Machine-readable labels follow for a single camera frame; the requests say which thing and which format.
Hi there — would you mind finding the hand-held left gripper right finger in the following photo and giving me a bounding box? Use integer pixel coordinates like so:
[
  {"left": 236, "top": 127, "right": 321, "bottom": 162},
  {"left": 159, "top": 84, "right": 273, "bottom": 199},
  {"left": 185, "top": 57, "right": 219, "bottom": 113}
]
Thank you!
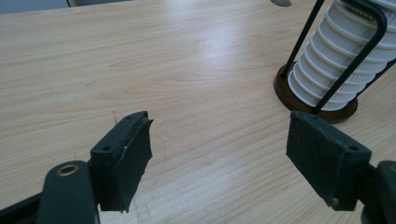
[{"left": 285, "top": 110, "right": 373, "bottom": 212}]

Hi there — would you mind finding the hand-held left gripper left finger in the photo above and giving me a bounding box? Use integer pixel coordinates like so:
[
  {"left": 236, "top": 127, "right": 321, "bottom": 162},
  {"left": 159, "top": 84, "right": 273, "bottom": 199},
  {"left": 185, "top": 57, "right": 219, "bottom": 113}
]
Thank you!
[{"left": 89, "top": 110, "right": 154, "bottom": 215}]

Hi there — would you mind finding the stack of nested paper cups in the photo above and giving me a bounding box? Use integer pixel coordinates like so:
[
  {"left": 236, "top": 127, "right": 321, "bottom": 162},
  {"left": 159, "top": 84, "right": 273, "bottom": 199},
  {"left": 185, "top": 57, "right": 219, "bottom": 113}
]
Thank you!
[{"left": 287, "top": 0, "right": 396, "bottom": 112}]

